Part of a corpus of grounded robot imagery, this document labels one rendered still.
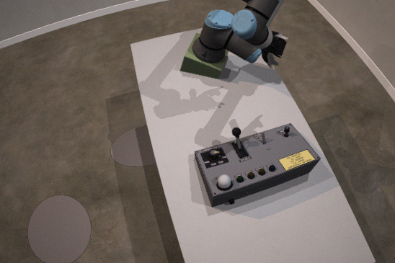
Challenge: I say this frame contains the grey control console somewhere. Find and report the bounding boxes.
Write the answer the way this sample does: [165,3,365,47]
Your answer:
[195,123,321,207]

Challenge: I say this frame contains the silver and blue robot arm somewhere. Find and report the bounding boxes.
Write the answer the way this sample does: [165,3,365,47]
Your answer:
[192,0,284,63]

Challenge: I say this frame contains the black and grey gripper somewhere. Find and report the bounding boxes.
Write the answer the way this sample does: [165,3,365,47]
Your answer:
[261,31,288,68]

